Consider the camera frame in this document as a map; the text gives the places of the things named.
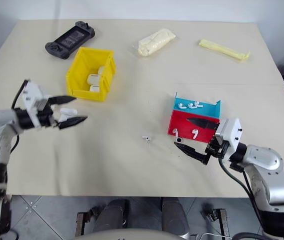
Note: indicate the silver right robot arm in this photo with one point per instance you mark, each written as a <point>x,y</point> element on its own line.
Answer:
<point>267,157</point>

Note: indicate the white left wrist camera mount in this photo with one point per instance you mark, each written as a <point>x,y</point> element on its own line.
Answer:
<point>32,93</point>

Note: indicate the long yellow packet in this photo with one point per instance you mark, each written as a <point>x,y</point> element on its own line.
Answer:
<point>222,48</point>

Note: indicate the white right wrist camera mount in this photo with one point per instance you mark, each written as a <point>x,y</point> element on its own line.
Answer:
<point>232,132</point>

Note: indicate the red plastic tray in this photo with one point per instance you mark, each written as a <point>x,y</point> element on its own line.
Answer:
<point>184,125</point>

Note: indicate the white earbud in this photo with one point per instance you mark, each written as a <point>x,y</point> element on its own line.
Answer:
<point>190,105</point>
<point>179,140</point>
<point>146,138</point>
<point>181,105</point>
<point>197,103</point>
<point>194,132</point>
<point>174,131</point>

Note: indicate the blue plastic tray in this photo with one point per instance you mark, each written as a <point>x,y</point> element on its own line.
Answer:
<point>207,111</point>

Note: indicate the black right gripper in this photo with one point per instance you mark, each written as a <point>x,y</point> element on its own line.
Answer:
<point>217,148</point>

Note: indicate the white earbuds case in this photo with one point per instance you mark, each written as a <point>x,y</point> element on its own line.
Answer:
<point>67,112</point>
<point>93,78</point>
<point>95,88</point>
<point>100,70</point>

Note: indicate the dark grey handheld game console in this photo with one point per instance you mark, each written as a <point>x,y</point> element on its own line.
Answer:
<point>69,40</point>

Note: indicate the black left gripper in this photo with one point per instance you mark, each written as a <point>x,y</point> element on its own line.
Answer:
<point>47,117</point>

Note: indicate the yellow plastic bin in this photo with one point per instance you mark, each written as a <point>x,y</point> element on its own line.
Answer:
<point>81,75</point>

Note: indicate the cream filled plastic bag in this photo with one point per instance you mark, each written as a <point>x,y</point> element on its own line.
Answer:
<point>154,42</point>

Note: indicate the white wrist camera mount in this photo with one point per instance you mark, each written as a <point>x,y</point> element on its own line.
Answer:
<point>232,132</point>
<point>32,93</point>

